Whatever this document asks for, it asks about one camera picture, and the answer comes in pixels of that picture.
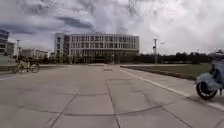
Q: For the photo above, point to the dark manhole cover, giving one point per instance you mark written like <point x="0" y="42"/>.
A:
<point x="107" y="69"/>

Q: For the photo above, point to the wide grey multi-storey building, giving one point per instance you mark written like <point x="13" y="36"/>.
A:
<point x="100" y="46"/>

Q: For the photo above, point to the grey concrete slab pavement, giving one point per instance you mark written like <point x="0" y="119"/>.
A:
<point x="100" y="100"/>

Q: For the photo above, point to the lamp pole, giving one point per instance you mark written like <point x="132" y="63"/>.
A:
<point x="155" y="50"/>

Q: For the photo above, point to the pale kerb strip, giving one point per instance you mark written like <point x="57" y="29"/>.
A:
<point x="156" y="85"/>

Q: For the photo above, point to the row of dark trees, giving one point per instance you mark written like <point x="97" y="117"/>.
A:
<point x="173" y="57"/>

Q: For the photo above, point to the grass field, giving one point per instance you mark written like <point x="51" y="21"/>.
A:
<point x="180" y="70"/>

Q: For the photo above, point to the low pale building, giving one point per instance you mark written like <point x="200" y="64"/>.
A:
<point x="35" y="53"/>

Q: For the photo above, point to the yellow bicycle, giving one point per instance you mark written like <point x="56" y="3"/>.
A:
<point x="25" y="67"/>

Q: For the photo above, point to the pale blue scooter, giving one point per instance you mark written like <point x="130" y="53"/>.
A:
<point x="210" y="81"/>

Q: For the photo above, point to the glass-fronted office building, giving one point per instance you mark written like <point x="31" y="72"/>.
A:
<point x="3" y="43"/>

